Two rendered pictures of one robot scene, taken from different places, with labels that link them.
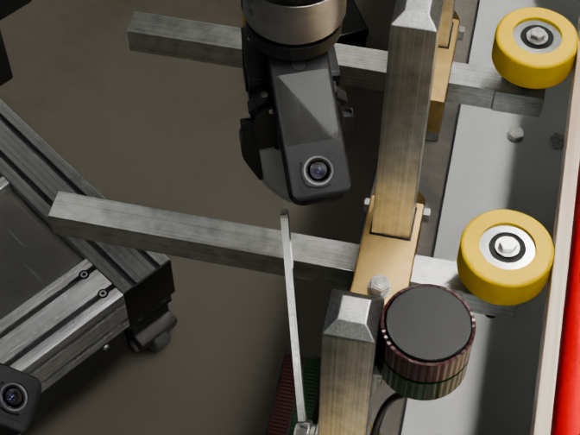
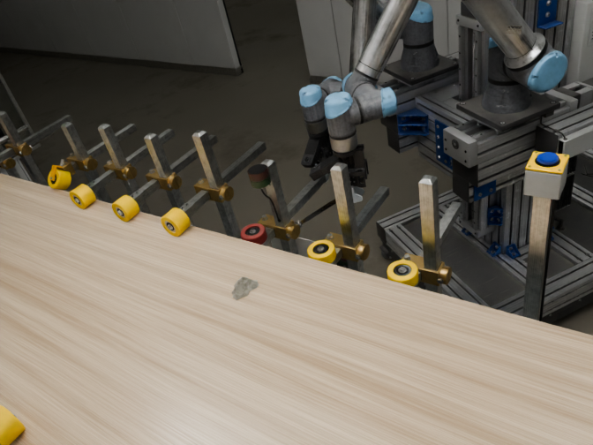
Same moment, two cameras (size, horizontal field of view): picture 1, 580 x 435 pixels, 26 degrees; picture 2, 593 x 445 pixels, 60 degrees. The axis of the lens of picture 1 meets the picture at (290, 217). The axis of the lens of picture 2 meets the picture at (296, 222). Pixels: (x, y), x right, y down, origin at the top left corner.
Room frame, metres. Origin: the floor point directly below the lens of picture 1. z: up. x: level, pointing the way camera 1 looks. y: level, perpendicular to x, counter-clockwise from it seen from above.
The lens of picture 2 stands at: (1.10, -1.21, 1.84)
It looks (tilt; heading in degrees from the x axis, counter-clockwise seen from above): 36 degrees down; 119
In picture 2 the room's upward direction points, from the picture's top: 14 degrees counter-clockwise
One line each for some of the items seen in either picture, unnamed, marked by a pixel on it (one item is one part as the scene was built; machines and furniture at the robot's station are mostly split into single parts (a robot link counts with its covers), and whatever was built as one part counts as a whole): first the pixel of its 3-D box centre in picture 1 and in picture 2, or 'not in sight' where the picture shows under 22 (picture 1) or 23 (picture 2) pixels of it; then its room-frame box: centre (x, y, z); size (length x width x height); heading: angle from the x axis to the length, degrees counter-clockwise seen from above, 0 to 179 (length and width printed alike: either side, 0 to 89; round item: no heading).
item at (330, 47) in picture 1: (292, 61); (350, 165); (0.66, 0.00, 1.07); 0.09 x 0.08 x 0.12; 8
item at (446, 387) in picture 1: (423, 351); (259, 179); (0.40, -0.09, 1.07); 0.06 x 0.06 x 0.02
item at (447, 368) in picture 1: (426, 332); (258, 172); (0.40, -0.09, 1.09); 0.06 x 0.06 x 0.02
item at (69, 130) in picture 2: not in sight; (91, 173); (-0.56, 0.17, 0.89); 0.03 x 0.03 x 0.48; 78
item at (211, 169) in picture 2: not in sight; (220, 193); (0.17, 0.01, 0.94); 0.03 x 0.03 x 0.48; 78
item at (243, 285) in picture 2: not in sight; (242, 285); (0.43, -0.37, 0.91); 0.09 x 0.07 x 0.02; 71
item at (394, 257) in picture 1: (387, 255); (346, 247); (0.64, -0.09, 0.83); 0.13 x 0.06 x 0.05; 168
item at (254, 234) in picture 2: not in sight; (256, 244); (0.35, -0.13, 0.85); 0.08 x 0.08 x 0.11
